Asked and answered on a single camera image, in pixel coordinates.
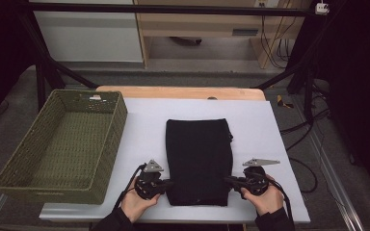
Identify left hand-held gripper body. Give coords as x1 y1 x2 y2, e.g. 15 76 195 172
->
134 159 165 200

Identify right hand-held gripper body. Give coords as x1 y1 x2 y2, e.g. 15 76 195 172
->
236 158 281 196

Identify black knit vest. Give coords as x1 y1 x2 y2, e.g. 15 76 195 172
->
165 117 234 207

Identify green woven basket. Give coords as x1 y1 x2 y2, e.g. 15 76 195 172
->
0 89 129 206

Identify person's left hand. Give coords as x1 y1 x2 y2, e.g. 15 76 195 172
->
120 182 162 224

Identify person's right hand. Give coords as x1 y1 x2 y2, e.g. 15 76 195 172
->
240 174 285 217

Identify white board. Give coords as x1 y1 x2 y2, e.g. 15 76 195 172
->
39 97 311 224

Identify yellow and black tape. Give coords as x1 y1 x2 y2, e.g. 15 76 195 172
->
276 93 295 110

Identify white basket label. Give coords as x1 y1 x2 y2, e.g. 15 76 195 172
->
89 94 108 103

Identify black curtain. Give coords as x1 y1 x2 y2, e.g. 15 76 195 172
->
314 0 370 203
0 0 42 129

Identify white cabinet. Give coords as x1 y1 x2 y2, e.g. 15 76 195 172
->
28 0 145 64

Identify light wooden desk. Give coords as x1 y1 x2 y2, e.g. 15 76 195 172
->
132 0 313 70

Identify thick black floor cable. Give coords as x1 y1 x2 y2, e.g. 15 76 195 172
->
278 107 331 152

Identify left hand-held gripper cable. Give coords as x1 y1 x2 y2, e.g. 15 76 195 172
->
113 163 147 211

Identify hand-held gripper cable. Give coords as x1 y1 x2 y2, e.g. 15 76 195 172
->
263 171 295 222
113 163 147 211

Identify right hand-held gripper cable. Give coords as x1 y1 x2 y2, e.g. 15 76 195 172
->
263 171 295 222

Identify thin black floor cable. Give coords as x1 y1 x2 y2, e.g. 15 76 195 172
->
288 157 320 194

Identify hanging black cables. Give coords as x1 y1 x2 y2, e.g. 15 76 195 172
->
259 13 296 70

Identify black metal frame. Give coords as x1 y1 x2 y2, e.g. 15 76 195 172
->
13 0 351 126

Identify small white camera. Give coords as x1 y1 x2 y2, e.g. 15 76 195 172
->
314 2 330 16

